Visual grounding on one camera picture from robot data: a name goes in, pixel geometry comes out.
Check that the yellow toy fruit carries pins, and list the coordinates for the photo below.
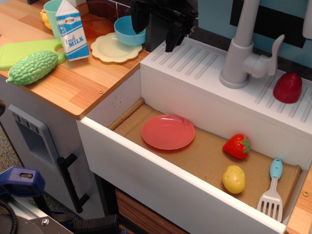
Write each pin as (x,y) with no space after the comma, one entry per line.
(45,19)

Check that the blue white milk carton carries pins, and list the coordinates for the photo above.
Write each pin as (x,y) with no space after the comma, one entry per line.
(71,32)

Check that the orange transparent container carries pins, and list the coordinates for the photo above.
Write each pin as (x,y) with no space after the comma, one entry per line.
(98,18)

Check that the white spatula blue handle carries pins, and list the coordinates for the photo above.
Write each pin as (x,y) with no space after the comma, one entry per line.
(270,203)

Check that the blue clamp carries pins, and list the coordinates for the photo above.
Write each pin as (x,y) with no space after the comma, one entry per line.
(22,182)

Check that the pink plastic plate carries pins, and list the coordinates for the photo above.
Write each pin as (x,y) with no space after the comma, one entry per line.
(168,132)

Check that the brown cardboard sink liner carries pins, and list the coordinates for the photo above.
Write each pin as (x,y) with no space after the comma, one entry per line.
(203,158)

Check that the green toy bitter gourd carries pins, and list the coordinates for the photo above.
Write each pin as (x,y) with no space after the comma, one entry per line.
(32,68)

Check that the grey toy dishwasher panel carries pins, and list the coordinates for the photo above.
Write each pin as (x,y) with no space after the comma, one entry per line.
(37,137)

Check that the teal plastic cup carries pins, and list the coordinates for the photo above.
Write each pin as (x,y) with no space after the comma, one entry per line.
(51,8)

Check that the pale yellow scalloped plate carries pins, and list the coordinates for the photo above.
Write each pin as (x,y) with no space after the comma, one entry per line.
(108,48)

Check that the grey toy faucet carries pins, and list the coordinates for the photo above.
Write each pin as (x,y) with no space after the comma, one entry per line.
(240,60)

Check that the white toy sink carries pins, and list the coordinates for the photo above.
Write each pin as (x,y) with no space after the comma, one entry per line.
(186,83)

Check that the red toy pepper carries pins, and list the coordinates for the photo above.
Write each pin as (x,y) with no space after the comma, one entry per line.
(288,88)

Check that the blue plastic bowl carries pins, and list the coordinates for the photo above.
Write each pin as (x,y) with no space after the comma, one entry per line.
(125,33)

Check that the red toy strawberry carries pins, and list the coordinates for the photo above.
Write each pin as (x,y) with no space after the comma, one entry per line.
(237,146)

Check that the yellow toy potato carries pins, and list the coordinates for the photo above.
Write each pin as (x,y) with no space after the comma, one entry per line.
(234,179)

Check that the black cabinet door handle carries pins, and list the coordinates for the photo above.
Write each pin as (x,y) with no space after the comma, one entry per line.
(63,165)

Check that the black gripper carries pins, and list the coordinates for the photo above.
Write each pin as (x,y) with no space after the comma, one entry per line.
(178,13)

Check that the green cutting board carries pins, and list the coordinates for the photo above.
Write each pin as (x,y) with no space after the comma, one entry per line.
(11,53)

